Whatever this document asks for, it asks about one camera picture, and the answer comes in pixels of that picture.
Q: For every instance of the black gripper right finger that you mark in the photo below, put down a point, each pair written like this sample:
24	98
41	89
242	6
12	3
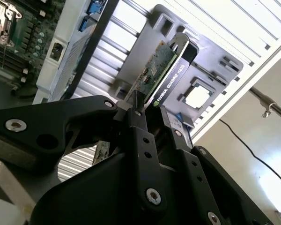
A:
192	168

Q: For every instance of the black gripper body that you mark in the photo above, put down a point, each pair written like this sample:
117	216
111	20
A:
96	199

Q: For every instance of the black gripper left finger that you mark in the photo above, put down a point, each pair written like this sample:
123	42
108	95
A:
61	122

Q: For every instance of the Nvidia Quadro graphics card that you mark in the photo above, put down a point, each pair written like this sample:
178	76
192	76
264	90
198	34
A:
171	79

